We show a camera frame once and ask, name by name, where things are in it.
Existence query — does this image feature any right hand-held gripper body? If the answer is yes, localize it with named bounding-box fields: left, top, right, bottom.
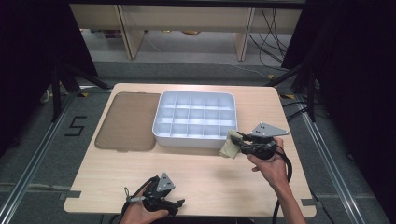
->
left=241, top=121, right=290, bottom=161

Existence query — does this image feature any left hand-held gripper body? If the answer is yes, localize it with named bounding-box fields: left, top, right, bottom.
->
left=141, top=171, right=177, bottom=213

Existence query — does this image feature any light green ankle sock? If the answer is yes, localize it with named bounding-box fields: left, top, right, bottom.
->
left=219, top=129, right=243, bottom=160

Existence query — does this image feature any white compartment organizer box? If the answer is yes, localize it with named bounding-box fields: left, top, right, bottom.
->
left=151, top=90, right=239, bottom=149

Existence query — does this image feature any person's left hand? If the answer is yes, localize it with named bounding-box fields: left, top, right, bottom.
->
left=120, top=195, right=170, bottom=224

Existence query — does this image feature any person's right hand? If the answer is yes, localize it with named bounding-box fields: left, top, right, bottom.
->
left=247, top=136, right=289, bottom=191

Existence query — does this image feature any black metal stand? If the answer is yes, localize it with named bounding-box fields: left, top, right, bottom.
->
left=264, top=63, right=318, bottom=123
left=50, top=63, right=112, bottom=123

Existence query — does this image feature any brown translucent box lid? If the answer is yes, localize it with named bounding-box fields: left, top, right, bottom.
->
left=94, top=91, right=162, bottom=153

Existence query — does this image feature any black curtain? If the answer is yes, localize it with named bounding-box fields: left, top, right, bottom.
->
left=0, top=0, right=99, bottom=157
left=281, top=0, right=396, bottom=218

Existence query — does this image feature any light wooden desk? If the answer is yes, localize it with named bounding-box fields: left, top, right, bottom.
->
left=69, top=3, right=304, bottom=62

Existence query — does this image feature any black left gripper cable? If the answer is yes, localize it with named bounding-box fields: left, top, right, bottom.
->
left=120, top=175, right=161, bottom=224

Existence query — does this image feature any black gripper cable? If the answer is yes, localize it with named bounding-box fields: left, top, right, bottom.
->
left=120, top=175, right=161, bottom=224
left=272, top=146, right=294, bottom=224

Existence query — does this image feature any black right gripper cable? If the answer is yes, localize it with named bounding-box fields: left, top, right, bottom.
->
left=272, top=146, right=294, bottom=224

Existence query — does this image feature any aluminium floor rail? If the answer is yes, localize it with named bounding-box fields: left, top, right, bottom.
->
left=0, top=92, right=78, bottom=217
left=296, top=95, right=373, bottom=224

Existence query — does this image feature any bundle of black cables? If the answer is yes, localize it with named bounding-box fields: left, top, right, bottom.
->
left=247, top=7, right=293, bottom=71

